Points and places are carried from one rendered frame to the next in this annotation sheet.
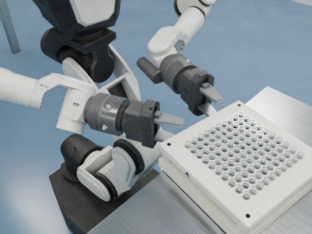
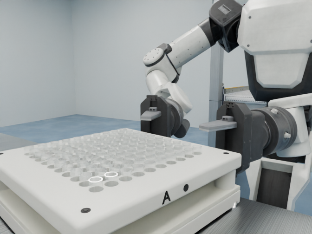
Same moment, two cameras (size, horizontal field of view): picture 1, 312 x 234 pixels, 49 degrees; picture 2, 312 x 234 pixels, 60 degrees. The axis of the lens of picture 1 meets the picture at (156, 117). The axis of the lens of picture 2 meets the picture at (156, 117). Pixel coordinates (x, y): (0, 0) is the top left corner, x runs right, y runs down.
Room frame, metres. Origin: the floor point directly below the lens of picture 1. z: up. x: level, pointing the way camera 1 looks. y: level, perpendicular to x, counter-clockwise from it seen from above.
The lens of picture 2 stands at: (0.48, -0.53, 1.08)
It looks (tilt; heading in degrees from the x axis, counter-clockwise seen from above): 9 degrees down; 82
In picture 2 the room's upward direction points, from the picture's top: straight up
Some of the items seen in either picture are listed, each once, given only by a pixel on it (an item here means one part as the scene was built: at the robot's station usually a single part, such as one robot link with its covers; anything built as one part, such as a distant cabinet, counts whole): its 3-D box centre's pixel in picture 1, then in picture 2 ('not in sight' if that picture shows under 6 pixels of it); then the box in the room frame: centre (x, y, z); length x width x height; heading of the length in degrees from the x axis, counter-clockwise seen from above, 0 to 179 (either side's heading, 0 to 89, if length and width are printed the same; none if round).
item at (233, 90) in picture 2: not in sight; (255, 86); (1.61, 1.55, 0.96); 1.32 x 0.02 x 0.03; 46
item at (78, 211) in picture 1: (114, 189); not in sight; (0.97, 0.19, 0.19); 0.64 x 0.52 x 0.33; 49
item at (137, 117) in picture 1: (130, 120); (158, 121); (0.57, 0.06, 0.97); 0.12 x 0.10 x 0.13; 69
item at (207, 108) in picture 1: (209, 113); not in sight; (0.64, -0.13, 0.94); 0.06 x 0.03 x 0.02; 29
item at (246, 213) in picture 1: (242, 154); (113, 160); (0.48, -0.18, 0.96); 0.25 x 0.24 x 0.02; 127
